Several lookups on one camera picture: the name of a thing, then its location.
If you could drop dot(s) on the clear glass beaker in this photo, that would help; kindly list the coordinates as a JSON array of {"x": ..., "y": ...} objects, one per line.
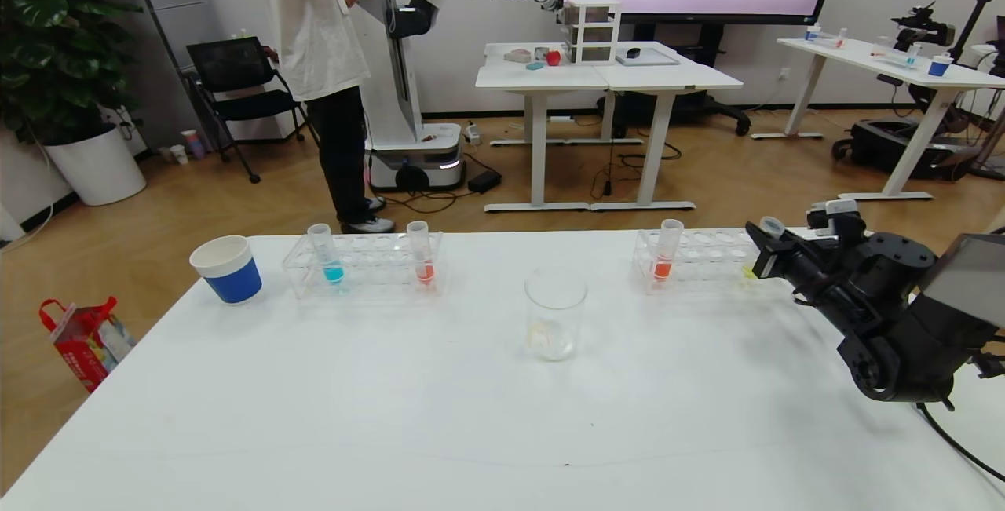
[{"x": 556, "y": 323}]

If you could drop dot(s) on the person in white shirt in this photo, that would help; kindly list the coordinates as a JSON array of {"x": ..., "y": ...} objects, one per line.
[{"x": 322, "y": 24}]

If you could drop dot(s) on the long white desk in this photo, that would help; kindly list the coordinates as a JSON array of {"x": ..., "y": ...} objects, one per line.
[{"x": 856, "y": 54}]

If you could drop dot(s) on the red pigment test tube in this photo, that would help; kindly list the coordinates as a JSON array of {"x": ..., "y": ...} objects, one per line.
[
  {"x": 666, "y": 260},
  {"x": 424, "y": 264}
]

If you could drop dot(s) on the small white cup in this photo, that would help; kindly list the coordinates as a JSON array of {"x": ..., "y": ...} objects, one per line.
[{"x": 179, "y": 155}]

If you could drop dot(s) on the clear acrylic test tube rack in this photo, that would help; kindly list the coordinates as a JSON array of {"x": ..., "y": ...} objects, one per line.
[
  {"x": 707, "y": 260},
  {"x": 377, "y": 264}
]

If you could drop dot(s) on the grey tray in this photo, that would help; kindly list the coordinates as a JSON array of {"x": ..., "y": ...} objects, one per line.
[{"x": 655, "y": 58}]

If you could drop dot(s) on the green leafy plant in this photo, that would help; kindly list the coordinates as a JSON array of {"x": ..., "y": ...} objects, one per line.
[{"x": 55, "y": 40}]

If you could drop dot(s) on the black folding chair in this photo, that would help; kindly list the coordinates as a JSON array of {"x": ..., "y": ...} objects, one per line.
[{"x": 235, "y": 63}]

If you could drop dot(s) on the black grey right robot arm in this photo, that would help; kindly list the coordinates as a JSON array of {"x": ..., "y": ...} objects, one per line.
[{"x": 903, "y": 323}]

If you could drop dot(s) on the clear drawer organizer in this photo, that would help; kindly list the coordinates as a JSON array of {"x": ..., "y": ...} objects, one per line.
[{"x": 593, "y": 32}]

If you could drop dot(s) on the small blue cup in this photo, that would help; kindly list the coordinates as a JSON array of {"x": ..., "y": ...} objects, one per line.
[{"x": 940, "y": 68}]

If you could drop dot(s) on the black display stand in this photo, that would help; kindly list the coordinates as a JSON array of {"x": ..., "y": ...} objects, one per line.
[{"x": 707, "y": 111}]

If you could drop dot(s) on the white planter pot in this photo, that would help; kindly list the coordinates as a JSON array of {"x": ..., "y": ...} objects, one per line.
[{"x": 98, "y": 169}]

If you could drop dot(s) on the blue white paper cup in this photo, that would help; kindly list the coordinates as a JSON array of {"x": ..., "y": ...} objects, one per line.
[{"x": 229, "y": 275}]

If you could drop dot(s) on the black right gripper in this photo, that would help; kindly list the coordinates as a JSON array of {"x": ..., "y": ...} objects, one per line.
[{"x": 765, "y": 257}]

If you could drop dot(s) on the small red object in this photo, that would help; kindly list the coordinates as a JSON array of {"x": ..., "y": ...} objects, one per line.
[{"x": 553, "y": 58}]

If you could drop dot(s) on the black power adapter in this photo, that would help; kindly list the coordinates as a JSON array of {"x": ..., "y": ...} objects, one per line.
[{"x": 485, "y": 181}]

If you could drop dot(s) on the black camera rig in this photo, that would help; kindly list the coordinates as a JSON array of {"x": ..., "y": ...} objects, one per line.
[{"x": 922, "y": 24}]

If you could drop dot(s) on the red gift bag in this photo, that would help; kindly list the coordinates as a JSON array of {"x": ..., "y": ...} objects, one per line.
[{"x": 82, "y": 346}]

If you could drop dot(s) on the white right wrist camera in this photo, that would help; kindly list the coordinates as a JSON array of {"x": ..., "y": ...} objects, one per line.
[{"x": 834, "y": 217}]

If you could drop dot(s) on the white power strip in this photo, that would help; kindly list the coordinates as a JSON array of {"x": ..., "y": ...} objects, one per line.
[{"x": 473, "y": 134}]

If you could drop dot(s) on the yellow pigment test tube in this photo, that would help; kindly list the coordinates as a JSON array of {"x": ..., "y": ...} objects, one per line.
[{"x": 772, "y": 225}]

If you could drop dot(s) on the white standing desk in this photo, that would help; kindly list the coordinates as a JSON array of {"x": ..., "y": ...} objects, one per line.
[
  {"x": 675, "y": 78},
  {"x": 542, "y": 75}
]

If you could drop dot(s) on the blue pigment test tube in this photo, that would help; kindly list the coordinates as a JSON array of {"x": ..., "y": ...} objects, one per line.
[{"x": 330, "y": 264}]

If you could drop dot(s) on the white wheeled robot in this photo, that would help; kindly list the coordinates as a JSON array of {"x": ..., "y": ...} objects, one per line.
[{"x": 400, "y": 103}]

